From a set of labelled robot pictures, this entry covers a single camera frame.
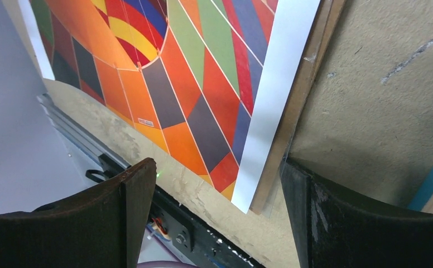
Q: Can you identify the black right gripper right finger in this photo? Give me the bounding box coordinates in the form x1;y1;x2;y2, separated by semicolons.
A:
280;159;433;267

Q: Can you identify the brown cardboard backing board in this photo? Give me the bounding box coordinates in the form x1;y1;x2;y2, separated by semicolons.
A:
250;1;345;216

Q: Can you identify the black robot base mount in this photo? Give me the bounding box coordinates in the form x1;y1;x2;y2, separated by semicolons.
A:
85;153;267;268

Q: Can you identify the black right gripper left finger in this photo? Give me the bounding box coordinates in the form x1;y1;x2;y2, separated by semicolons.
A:
0;158;157;267

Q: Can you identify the aluminium front rail frame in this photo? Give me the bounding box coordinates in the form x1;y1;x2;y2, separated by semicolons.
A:
37;93;130;174

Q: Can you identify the hot air balloon photo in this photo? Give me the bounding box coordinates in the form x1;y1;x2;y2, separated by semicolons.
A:
20;1;320;213

